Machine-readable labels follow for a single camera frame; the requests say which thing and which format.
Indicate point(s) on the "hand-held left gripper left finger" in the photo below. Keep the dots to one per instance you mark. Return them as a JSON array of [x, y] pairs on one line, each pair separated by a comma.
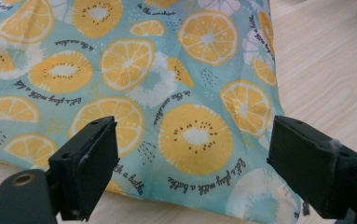
[[84, 174]]

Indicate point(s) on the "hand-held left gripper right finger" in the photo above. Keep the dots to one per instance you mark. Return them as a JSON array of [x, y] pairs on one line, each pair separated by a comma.
[[309, 168]]

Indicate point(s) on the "teal fruit-print cloth bag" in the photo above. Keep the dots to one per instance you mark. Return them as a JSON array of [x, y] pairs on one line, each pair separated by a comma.
[[173, 93]]

